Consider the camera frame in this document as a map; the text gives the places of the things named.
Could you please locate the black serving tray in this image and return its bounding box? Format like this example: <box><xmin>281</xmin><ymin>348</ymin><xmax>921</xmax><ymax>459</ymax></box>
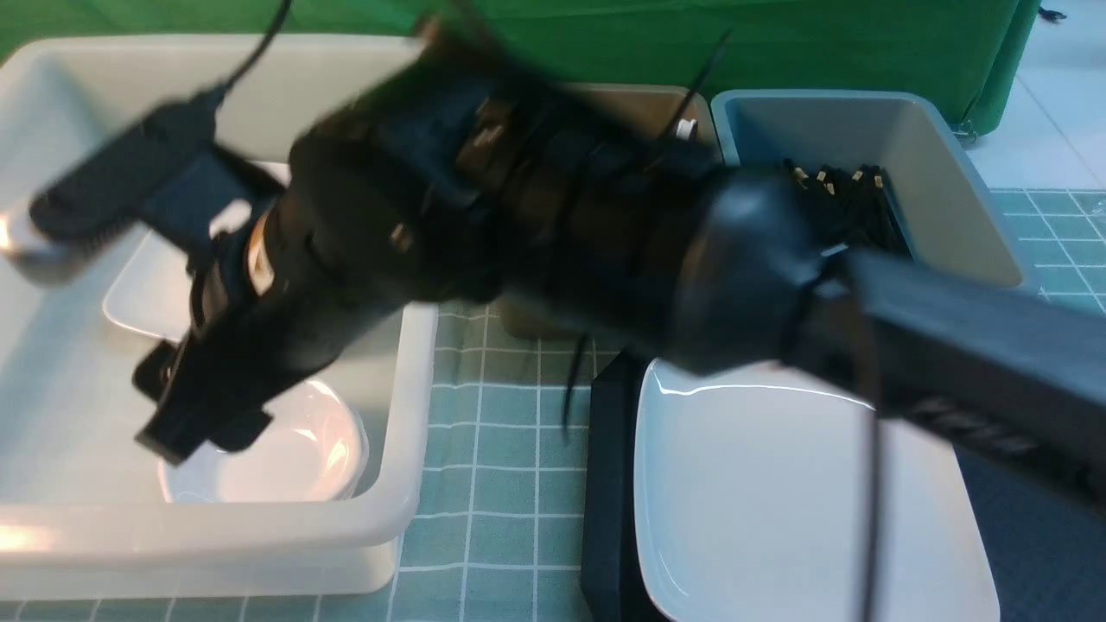
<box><xmin>580</xmin><ymin>353</ymin><xmax>1103</xmax><ymax>621</ymax></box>

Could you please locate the small white bowl in tub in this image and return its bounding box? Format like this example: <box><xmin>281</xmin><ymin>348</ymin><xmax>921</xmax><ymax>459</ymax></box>
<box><xmin>157</xmin><ymin>379</ymin><xmax>371</xmax><ymax>504</ymax></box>

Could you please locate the black cable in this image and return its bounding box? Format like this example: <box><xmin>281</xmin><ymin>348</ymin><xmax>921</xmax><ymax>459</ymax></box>
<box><xmin>562</xmin><ymin>0</ymin><xmax>887</xmax><ymax>622</ymax></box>

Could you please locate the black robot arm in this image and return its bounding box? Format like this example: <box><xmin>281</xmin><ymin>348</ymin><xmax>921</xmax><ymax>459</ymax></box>
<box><xmin>133</xmin><ymin>31</ymin><xmax>1103</xmax><ymax>511</ymax></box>

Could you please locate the brown plastic spoon bin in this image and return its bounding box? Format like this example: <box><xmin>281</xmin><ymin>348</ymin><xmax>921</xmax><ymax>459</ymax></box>
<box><xmin>493</xmin><ymin>83</ymin><xmax>721</xmax><ymax>341</ymax></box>

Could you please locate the large white plastic tub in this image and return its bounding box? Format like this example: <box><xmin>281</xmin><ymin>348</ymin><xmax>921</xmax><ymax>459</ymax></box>
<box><xmin>1</xmin><ymin>35</ymin><xmax>437</xmax><ymax>600</ymax></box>

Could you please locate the grey-blue plastic chopstick bin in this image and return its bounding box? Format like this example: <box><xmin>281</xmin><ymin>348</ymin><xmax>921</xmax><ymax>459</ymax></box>
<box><xmin>711</xmin><ymin>89</ymin><xmax>1039</xmax><ymax>296</ymax></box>

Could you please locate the white square plate in tub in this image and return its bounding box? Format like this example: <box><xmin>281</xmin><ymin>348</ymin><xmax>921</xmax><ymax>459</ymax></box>
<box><xmin>102</xmin><ymin>160</ymin><xmax>295</xmax><ymax>342</ymax></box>

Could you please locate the green backdrop cloth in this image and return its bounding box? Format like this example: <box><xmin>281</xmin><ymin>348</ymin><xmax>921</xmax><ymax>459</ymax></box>
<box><xmin>1</xmin><ymin>1</ymin><xmax>1040</xmax><ymax>134</ymax></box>

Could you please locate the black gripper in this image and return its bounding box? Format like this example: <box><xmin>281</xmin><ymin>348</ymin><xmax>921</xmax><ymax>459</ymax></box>
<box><xmin>133</xmin><ymin>251</ymin><xmax>294</xmax><ymax>466</ymax></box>

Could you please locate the pile of black chopsticks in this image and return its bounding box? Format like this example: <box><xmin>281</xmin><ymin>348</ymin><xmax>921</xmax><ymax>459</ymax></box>
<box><xmin>781</xmin><ymin>158</ymin><xmax>912</xmax><ymax>258</ymax></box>

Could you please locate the large white square rice plate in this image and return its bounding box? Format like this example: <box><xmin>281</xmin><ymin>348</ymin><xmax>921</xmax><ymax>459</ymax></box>
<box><xmin>633</xmin><ymin>359</ymin><xmax>1001</xmax><ymax>621</ymax></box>

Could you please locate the green checkered tablecloth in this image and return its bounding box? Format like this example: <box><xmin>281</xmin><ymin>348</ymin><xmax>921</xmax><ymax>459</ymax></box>
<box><xmin>0</xmin><ymin>173</ymin><xmax>1106</xmax><ymax>622</ymax></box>

